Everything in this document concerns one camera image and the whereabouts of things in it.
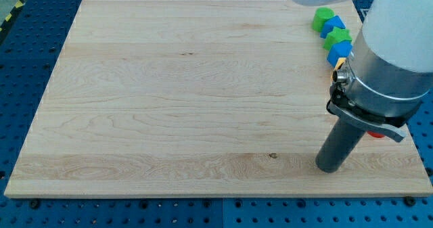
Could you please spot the green star block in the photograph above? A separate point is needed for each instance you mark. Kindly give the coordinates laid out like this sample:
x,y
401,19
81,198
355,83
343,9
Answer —
x,y
337,35

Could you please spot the light wooden board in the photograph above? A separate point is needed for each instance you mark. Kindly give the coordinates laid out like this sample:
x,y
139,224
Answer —
x,y
197,99

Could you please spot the blue block upper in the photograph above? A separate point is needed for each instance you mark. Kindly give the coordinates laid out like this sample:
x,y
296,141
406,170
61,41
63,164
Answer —
x,y
329,25

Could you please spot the red circle block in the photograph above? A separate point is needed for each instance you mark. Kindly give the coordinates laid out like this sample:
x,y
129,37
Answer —
x,y
376,135

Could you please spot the green cylinder block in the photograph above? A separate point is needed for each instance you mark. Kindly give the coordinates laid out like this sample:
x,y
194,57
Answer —
x,y
322,15

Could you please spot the blue block lower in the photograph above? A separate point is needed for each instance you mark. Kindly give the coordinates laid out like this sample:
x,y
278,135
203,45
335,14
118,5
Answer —
x,y
337,51

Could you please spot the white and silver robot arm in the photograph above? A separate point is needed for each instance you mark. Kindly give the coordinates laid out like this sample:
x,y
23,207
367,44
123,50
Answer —
x,y
393,55

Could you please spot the blue block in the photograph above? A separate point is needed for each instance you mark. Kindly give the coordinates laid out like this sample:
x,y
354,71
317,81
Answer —
x,y
329,25
337,51

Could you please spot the yellow block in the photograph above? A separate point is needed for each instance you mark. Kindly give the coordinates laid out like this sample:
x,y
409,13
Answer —
x,y
339,63

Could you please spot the grey tool mounting bracket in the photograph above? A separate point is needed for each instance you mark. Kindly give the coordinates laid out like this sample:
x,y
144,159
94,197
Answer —
x,y
349,112

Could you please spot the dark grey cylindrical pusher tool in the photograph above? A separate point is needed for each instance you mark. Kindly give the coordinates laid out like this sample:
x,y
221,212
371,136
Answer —
x,y
339,144

